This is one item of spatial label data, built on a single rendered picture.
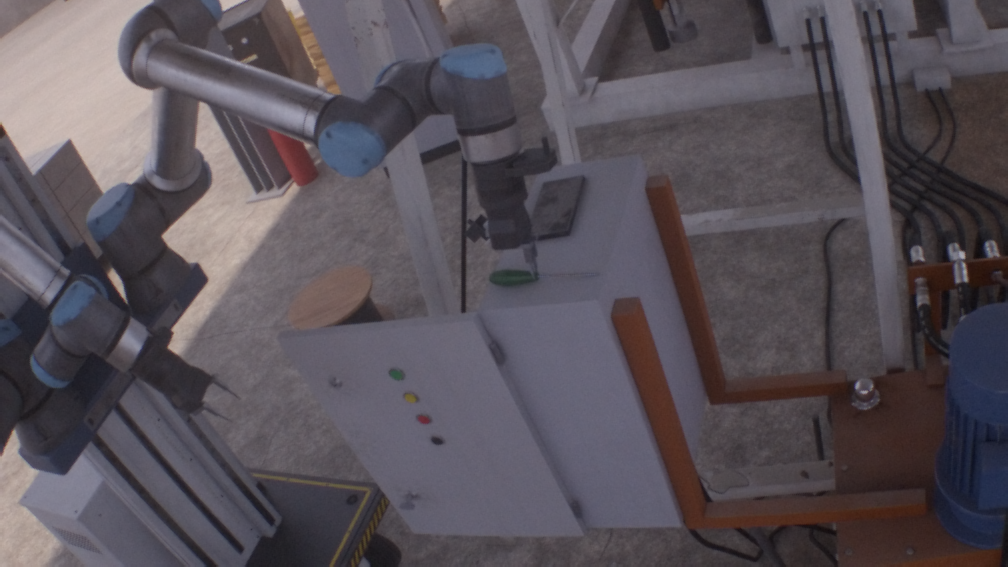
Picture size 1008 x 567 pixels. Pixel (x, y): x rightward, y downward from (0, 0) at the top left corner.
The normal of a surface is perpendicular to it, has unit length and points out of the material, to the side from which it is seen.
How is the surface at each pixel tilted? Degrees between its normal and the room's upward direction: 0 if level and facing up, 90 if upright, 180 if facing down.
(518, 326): 90
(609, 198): 0
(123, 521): 90
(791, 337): 0
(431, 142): 90
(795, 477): 0
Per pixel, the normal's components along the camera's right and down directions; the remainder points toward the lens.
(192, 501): 0.89, -0.07
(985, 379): -0.58, -0.48
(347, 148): -0.42, 0.67
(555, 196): -0.33, -0.76
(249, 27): 0.11, 0.55
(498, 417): -0.24, 0.63
